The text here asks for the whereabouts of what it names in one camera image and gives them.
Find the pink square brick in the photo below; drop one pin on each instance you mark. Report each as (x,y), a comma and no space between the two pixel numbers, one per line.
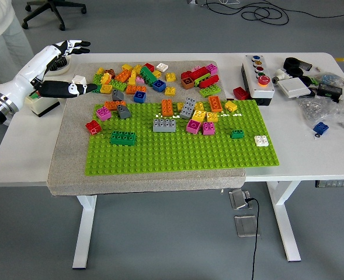
(208,128)
(103,113)
(211,68)

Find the black power adapter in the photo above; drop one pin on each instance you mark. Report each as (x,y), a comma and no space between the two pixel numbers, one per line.
(330,90)

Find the white red-green switch box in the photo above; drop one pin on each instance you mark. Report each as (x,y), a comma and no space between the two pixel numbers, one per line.
(43,106)

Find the silver floor socket box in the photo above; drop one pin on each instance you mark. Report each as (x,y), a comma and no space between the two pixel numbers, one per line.
(237,199)

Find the grey table control panel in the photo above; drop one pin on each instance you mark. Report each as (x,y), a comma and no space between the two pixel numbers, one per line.
(335,183)

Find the magenta square brick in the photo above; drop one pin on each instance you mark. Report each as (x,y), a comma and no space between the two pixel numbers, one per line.
(193,126)

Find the tall yellow brick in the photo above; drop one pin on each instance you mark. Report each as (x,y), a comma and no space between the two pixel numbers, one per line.
(132,77)

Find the extra long green brick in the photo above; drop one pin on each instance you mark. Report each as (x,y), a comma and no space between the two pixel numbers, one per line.
(148,75)

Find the yellow square brick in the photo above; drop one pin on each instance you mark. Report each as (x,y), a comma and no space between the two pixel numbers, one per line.
(170,76)
(170,91)

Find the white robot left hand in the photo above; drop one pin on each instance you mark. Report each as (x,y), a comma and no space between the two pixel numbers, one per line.
(28,76)

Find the tilted grey long brick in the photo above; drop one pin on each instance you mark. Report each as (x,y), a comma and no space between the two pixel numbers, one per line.
(188,107)

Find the white square brick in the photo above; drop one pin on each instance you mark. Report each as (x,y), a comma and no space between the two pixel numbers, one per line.
(261,140)
(162,67)

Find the orange long brick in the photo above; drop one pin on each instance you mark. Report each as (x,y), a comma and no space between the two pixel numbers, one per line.
(135,89)
(114,104)
(215,103)
(167,107)

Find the blue square brick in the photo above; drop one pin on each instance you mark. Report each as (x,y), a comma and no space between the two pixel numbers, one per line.
(139,96)
(159,85)

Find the lime green flat brick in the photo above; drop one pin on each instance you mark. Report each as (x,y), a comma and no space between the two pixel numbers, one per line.
(202,78)

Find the white table leg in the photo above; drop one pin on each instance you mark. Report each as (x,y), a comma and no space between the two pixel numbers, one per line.
(84,233)
(285,221)

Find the small dark green brick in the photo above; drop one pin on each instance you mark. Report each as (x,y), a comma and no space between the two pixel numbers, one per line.
(237,133)

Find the white bowl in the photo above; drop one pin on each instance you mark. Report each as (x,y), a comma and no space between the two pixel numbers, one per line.
(66,70)

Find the grey-brown mat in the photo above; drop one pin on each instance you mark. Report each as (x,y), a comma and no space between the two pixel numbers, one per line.
(160,182)

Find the red square brick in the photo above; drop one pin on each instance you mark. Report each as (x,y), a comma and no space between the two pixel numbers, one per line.
(93,126)

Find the silver floor plate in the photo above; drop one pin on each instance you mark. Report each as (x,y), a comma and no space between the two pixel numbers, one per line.
(246,226)

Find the black gear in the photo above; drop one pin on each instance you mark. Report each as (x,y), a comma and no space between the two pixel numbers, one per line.
(57,63)

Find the white switch plate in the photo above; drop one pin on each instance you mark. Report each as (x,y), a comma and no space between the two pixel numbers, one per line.
(293,88)

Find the black office chair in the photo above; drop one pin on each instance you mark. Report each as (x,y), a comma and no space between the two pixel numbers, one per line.
(55,8)

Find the dark green long brick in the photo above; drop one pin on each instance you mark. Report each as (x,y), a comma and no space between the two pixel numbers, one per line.
(123,137)

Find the white cube brick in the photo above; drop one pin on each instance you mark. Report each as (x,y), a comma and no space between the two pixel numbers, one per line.
(79,79)

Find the red long brick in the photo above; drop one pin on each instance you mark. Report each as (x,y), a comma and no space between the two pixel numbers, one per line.
(198,73)

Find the green toy baseplate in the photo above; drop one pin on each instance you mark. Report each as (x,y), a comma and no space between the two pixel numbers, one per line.
(174,154)

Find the brown hollow brick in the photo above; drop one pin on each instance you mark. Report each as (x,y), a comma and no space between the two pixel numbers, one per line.
(187,83)

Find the orange-yellow brick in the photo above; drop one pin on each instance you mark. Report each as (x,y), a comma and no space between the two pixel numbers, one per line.
(106,78)

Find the flat-lying grey long brick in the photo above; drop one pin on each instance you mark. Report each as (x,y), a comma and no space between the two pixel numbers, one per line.
(164,125)

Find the clear bag with blue part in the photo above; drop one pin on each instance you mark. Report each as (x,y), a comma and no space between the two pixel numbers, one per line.
(329,78)

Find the small yellow brick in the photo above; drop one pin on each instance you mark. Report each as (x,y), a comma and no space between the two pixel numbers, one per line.
(180,106)

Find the grey slope brick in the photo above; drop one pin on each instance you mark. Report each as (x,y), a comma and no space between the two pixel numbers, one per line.
(117,95)
(123,111)

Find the white plastic fitting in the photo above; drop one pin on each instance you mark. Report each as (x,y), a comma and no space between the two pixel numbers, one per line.
(280,76)

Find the red rounded brick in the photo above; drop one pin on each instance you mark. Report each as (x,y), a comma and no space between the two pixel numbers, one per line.
(209,81)

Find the lime green long brick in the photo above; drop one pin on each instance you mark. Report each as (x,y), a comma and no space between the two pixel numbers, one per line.
(209,90)

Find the push-button control box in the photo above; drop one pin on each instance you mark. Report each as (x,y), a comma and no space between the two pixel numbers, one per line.
(260,90)

